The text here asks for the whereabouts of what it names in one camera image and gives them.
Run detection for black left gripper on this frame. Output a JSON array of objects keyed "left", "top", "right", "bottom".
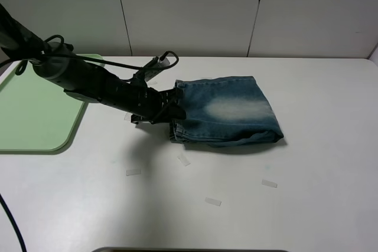
[{"left": 115, "top": 79, "right": 186, "bottom": 124}]

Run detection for children's blue denim shorts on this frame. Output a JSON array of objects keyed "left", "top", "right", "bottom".
[{"left": 170, "top": 76, "right": 284, "bottom": 148}]

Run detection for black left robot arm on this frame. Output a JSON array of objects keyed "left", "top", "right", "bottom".
[{"left": 1, "top": 7, "right": 186, "bottom": 124}]

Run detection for green plastic tray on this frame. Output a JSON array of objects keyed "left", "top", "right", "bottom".
[{"left": 1, "top": 66, "right": 87, "bottom": 154}]

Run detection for clear tape strip left middle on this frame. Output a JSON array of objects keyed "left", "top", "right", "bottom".
[{"left": 124, "top": 113, "right": 131, "bottom": 121}]

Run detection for clear tape strip tilted centre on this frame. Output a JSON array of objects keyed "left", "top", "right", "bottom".
[{"left": 177, "top": 154, "right": 191, "bottom": 166}]

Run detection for clear tape strip front left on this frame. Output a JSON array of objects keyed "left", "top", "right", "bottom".
[{"left": 126, "top": 169, "right": 141, "bottom": 176}]

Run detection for clear tape strip front centre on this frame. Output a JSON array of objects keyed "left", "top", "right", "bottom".
[{"left": 205, "top": 197, "right": 221, "bottom": 207}]

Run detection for clear tape strip front right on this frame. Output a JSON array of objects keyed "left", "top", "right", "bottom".
[{"left": 262, "top": 179, "right": 278, "bottom": 188}]

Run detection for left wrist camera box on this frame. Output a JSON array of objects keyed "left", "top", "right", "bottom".
[{"left": 133, "top": 57, "right": 170, "bottom": 82}]

